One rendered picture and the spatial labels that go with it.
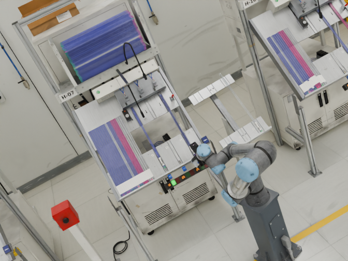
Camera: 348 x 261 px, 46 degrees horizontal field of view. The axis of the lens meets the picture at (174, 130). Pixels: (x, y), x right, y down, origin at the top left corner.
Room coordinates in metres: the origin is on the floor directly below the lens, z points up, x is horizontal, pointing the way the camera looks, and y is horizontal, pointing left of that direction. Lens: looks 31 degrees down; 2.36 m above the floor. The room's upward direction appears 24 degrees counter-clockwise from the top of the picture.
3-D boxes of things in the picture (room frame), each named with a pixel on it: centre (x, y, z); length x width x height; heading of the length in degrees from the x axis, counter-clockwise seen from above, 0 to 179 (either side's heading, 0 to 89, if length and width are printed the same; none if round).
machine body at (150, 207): (2.85, 0.27, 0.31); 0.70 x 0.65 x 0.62; 98
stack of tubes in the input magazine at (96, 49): (2.74, 0.19, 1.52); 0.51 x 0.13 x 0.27; 98
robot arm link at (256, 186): (1.84, -0.29, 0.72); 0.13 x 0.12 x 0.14; 114
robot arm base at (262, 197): (1.85, -0.30, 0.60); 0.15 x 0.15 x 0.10
